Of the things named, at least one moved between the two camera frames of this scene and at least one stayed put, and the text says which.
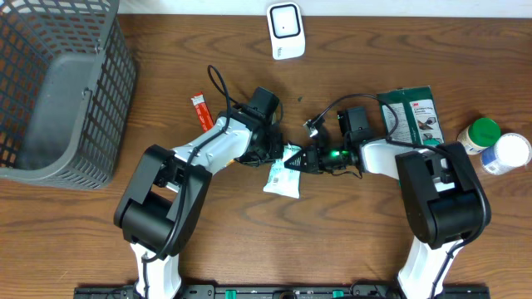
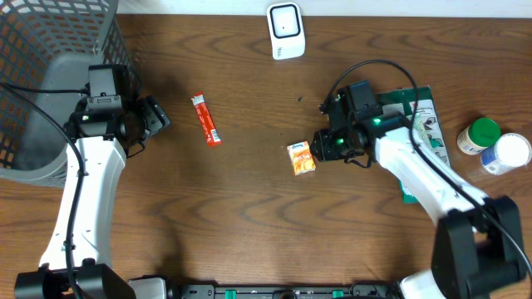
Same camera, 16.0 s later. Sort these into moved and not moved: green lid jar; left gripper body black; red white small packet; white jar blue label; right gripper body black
Moved: right gripper body black; left gripper body black
Not moved: green lid jar; red white small packet; white jar blue label
